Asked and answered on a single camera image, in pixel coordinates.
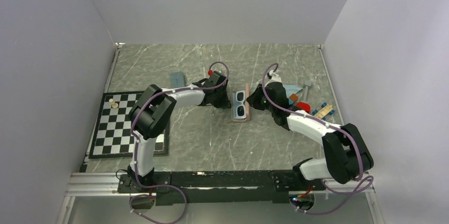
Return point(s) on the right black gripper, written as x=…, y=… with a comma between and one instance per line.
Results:
x=254, y=98

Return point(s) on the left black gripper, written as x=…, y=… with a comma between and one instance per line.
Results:
x=225, y=103

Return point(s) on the blue cleaning cloth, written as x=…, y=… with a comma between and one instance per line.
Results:
x=233, y=108

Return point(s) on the pink glasses case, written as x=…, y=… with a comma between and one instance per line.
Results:
x=247, y=105

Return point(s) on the grey blue glasses case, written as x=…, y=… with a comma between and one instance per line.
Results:
x=177, y=79

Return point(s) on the white frame sunglasses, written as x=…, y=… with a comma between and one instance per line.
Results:
x=240, y=105

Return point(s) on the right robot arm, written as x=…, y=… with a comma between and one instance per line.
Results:
x=346, y=154

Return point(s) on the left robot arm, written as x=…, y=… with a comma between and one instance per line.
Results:
x=151, y=115

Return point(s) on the blue orange toy block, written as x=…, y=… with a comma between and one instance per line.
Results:
x=293, y=99

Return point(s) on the red toy block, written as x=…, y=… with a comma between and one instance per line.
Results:
x=304, y=106

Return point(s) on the grey toy hammer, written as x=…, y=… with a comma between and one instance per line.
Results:
x=307, y=85

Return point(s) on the wooden toy car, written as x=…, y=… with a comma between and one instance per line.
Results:
x=326, y=109

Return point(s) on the black white chessboard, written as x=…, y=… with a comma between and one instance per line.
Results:
x=112, y=137

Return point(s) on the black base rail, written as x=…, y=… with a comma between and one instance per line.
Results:
x=176, y=195

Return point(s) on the aluminium frame rail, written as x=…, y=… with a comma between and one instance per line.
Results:
x=105, y=184

